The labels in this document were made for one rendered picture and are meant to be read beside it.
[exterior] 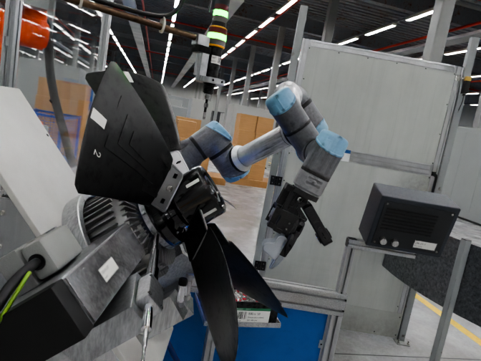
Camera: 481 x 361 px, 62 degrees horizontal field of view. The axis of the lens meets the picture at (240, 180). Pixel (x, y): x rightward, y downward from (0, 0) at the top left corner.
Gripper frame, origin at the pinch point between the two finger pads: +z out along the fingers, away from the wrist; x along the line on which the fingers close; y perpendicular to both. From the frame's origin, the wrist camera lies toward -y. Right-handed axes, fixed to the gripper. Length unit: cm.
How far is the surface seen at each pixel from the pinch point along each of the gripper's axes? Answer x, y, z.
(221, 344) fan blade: 31.6, 9.5, 8.1
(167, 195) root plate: 17.2, 30.3, -7.6
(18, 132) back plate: 13, 64, -5
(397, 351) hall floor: -165, -147, 62
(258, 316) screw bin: -13.0, -6.1, 19.3
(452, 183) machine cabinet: -911, -530, -150
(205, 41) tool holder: 4, 39, -40
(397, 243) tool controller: -30, -40, -17
